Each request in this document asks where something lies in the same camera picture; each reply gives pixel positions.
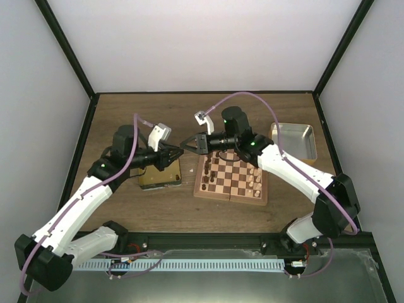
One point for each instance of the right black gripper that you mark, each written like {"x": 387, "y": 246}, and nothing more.
{"x": 203, "y": 146}

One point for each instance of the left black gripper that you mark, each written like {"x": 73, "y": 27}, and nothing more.
{"x": 164, "y": 155}

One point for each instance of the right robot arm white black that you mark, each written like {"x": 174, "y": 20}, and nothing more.
{"x": 334, "y": 197}

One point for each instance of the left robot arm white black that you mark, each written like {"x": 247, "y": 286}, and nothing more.
{"x": 51, "y": 253}

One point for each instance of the gold tin with dark pieces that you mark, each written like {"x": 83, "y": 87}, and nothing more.
{"x": 151, "y": 178}

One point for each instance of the wooden chess board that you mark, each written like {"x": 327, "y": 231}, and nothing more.
{"x": 230, "y": 181}

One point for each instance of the row of white chess pieces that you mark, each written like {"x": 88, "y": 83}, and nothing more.
{"x": 254, "y": 183}

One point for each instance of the silver tin yellow rim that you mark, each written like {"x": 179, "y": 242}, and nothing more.
{"x": 297, "y": 140}

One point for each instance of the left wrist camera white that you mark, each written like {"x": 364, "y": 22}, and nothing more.
{"x": 160, "y": 132}

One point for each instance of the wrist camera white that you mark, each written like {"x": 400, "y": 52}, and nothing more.
{"x": 203, "y": 118}
{"x": 160, "y": 132}

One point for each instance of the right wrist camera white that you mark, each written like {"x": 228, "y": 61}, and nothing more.
{"x": 203, "y": 118}

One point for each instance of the light blue cable duct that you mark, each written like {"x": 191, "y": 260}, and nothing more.
{"x": 188, "y": 265}

